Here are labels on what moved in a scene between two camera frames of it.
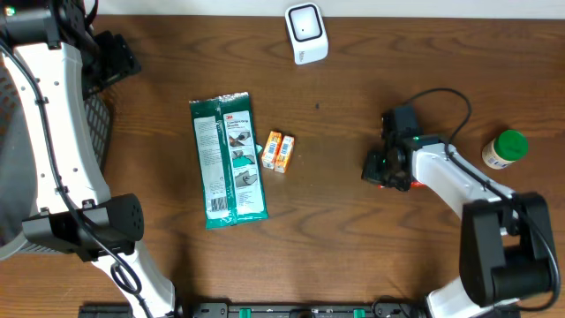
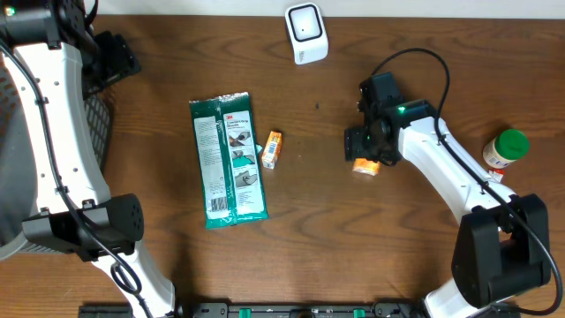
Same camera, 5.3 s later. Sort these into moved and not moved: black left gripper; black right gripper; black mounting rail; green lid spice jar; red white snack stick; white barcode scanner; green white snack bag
Moved: black right gripper; red white snack stick
Not moved: black left gripper; white barcode scanner; green white snack bag; black mounting rail; green lid spice jar
